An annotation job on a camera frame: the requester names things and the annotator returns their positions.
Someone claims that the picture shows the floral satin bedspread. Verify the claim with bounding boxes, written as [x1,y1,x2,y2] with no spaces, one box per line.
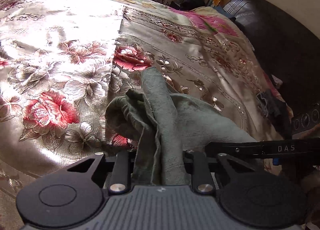
[1,0,280,229]

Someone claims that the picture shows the dark clothing pile right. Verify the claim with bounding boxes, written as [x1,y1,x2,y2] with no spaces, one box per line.
[257,89,291,133]

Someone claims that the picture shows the dark wooden bed footboard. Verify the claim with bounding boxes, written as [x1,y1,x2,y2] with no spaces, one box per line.
[223,0,319,136]

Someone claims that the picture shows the grey-green pants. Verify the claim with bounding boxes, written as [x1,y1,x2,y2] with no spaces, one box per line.
[106,67,255,186]

